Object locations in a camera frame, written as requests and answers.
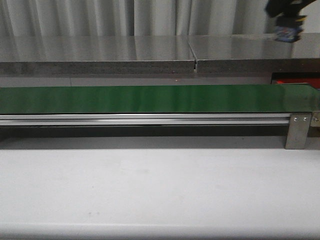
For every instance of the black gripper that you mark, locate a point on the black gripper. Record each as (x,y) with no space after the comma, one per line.
(288,8)

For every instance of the grey counter right slab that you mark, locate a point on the grey counter right slab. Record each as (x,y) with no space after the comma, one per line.
(241,53)

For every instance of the grey counter slab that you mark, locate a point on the grey counter slab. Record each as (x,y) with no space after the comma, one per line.
(241,53)
(94,55)

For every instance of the red plastic tray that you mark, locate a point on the red plastic tray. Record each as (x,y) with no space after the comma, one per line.
(314,82)

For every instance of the green conveyor belt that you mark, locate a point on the green conveyor belt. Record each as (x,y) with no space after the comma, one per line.
(172,99)

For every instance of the grey curtain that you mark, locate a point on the grey curtain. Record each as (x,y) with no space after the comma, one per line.
(133,17)

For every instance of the grey counter left slab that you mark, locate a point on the grey counter left slab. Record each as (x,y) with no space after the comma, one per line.
(94,55)

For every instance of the steel conveyor support bracket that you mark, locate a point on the steel conveyor support bracket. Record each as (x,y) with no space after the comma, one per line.
(298,129)

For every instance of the steel end bracket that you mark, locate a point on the steel end bracket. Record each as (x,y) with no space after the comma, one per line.
(315,125)

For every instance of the aluminium conveyor side rail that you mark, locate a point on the aluminium conveyor side rail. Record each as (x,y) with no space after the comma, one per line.
(142,119)

